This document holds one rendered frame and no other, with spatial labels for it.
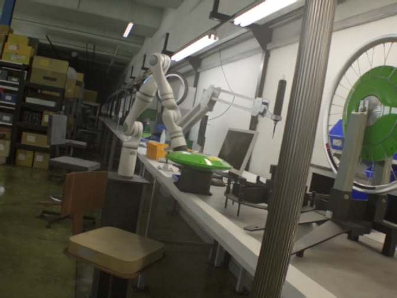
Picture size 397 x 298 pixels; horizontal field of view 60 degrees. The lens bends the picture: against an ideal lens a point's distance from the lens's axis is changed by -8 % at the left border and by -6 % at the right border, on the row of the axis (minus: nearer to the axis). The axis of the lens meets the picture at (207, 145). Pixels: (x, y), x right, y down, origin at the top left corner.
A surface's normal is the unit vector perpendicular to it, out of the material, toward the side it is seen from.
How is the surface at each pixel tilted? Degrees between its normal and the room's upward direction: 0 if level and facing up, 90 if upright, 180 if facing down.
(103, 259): 90
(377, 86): 80
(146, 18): 90
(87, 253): 90
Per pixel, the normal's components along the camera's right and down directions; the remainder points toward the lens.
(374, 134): -0.90, 0.03
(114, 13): 0.31, 0.10
